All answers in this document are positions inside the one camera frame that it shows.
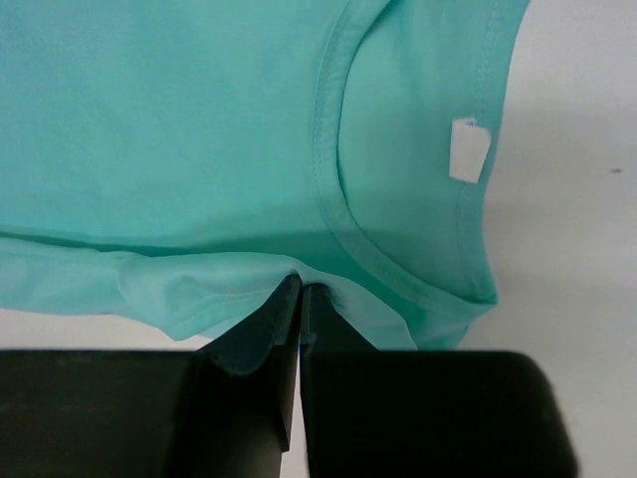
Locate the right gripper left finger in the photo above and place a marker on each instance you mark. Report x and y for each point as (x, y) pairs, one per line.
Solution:
(224, 410)

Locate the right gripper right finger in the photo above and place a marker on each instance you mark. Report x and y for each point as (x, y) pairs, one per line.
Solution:
(372, 413)

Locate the teal t shirt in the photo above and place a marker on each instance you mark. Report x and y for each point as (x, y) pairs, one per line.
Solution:
(173, 161)

